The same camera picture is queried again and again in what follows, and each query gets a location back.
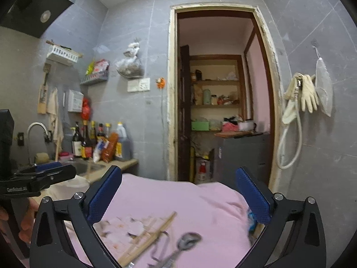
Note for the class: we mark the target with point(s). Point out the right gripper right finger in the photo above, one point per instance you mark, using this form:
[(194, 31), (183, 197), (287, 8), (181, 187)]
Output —
[(305, 245)]

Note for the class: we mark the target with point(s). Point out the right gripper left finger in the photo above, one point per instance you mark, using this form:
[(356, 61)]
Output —
[(50, 243)]

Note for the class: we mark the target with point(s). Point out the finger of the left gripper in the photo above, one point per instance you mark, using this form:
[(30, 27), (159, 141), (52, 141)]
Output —
[(45, 179), (36, 169)]

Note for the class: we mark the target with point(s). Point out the white plastic utensil holder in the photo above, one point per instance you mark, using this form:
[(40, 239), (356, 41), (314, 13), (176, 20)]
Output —
[(65, 190)]

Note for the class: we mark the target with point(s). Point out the wooden chopstick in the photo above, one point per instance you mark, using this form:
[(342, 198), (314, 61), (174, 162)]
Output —
[(135, 242), (148, 240)]

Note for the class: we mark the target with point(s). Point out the steel spoon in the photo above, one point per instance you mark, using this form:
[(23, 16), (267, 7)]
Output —
[(186, 242)]

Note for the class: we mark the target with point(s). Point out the steel kitchen sink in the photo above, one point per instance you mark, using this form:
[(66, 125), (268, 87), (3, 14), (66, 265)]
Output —
[(83, 166)]

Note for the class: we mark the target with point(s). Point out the left hand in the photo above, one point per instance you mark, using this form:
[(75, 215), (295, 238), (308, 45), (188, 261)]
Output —
[(27, 222)]

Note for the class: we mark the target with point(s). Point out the chrome sink faucet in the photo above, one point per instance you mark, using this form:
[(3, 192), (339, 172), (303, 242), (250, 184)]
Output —
[(34, 140)]

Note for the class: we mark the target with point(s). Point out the dark soy sauce bottle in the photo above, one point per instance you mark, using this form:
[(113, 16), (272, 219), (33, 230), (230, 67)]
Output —
[(77, 142)]

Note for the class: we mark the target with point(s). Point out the dark vinegar bottle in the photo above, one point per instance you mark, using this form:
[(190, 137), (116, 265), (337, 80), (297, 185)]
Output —
[(87, 149)]

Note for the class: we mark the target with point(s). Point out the hanging towel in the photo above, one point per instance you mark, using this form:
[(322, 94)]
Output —
[(55, 122)]

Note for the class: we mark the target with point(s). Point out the orange snack bag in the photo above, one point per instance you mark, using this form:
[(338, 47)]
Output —
[(110, 147)]

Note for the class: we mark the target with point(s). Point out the red plastic bag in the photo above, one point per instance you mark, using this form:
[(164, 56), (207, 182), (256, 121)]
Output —
[(86, 109)]

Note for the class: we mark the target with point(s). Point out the pink floral table cloth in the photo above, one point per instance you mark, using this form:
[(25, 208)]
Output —
[(213, 210)]

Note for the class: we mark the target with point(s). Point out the large oil jug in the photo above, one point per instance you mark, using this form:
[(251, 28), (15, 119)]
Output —
[(123, 146)]

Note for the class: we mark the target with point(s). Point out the grey cabinet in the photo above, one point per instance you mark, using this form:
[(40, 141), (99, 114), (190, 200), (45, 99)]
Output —
[(251, 151)]

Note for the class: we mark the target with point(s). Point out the hanging plastic bag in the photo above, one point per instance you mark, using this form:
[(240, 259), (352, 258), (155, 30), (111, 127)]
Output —
[(130, 66)]

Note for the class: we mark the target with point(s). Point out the hanging mesh bag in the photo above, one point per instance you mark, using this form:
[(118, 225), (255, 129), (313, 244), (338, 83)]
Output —
[(323, 86)]

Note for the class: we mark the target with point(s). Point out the green box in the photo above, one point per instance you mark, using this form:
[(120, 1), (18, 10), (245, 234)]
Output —
[(200, 126)]

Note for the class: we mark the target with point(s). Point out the rubber gloves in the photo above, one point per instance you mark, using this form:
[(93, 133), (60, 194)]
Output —
[(302, 87)]

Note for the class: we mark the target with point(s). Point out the black range hood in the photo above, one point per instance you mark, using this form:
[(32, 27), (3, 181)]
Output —
[(33, 17)]

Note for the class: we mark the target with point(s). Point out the wooden spatula on wall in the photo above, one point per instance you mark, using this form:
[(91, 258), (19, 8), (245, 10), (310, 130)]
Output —
[(43, 91)]

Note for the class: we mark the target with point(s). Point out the white wall box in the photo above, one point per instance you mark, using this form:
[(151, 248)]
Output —
[(75, 101)]

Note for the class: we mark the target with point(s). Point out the grey wall shelf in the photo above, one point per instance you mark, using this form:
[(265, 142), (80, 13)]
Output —
[(94, 78)]

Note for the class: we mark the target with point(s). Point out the white wall basket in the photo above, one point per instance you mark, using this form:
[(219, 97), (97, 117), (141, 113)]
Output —
[(62, 55)]

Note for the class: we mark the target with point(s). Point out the white wall socket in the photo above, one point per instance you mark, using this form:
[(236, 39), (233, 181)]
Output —
[(138, 85)]

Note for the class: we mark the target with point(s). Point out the orange wall hook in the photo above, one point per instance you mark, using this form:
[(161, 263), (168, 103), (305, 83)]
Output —
[(160, 83)]

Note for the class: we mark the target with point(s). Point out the wooden wall shelf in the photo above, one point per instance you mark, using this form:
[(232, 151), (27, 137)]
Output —
[(218, 90)]

